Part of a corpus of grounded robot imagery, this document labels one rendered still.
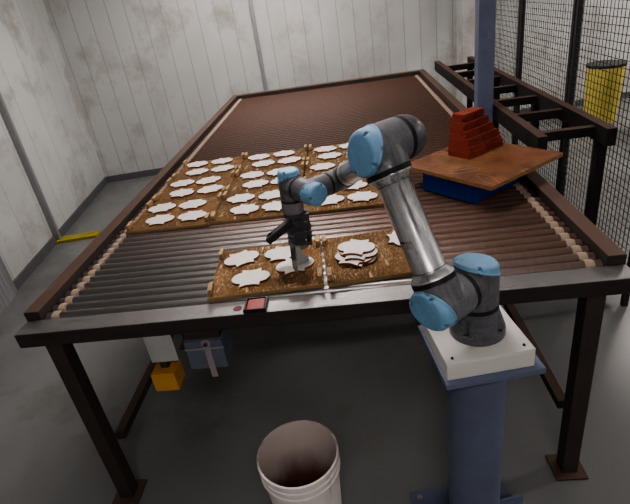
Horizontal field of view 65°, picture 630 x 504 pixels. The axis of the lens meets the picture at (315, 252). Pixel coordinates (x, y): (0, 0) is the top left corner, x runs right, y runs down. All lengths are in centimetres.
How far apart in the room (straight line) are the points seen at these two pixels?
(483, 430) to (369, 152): 90
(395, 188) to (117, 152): 591
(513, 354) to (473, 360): 11
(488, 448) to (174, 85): 568
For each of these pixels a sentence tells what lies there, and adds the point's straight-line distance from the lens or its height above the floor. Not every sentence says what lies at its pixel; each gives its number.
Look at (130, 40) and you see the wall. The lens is 660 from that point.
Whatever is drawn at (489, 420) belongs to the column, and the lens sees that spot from 160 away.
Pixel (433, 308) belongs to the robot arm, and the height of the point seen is 112.
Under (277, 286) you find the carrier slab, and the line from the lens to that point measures 173.
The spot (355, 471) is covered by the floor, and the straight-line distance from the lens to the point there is 231.
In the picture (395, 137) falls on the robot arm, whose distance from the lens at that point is 121.
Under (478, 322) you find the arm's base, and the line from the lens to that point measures 139.
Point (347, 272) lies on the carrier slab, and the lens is 174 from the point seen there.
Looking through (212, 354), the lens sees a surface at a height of 77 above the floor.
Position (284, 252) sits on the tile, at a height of 95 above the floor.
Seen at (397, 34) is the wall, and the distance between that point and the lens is 662.
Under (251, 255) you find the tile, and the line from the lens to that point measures 195.
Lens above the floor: 182
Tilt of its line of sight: 28 degrees down
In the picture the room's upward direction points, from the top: 9 degrees counter-clockwise
